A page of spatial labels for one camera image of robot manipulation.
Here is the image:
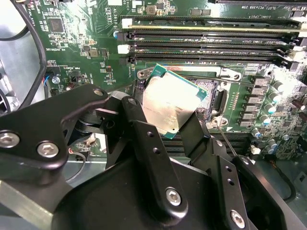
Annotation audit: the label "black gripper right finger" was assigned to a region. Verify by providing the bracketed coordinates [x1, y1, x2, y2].
[178, 112, 307, 230]

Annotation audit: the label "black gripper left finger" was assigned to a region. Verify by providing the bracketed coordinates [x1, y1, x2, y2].
[0, 82, 189, 214]

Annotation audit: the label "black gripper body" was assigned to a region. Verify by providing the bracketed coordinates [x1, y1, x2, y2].
[54, 158, 225, 230]

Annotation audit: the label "silver CPU chip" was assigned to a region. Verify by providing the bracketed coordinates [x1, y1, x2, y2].
[141, 63, 209, 140]

